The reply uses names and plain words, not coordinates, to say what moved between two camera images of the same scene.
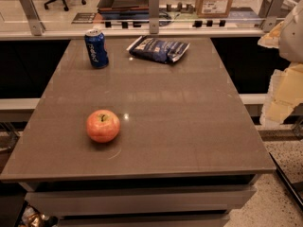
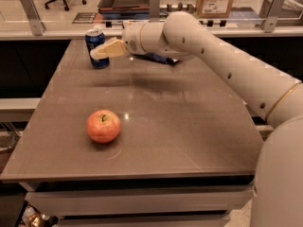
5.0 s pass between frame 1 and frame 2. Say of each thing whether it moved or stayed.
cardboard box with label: stayed
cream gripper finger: moved
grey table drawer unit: stayed
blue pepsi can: stayed
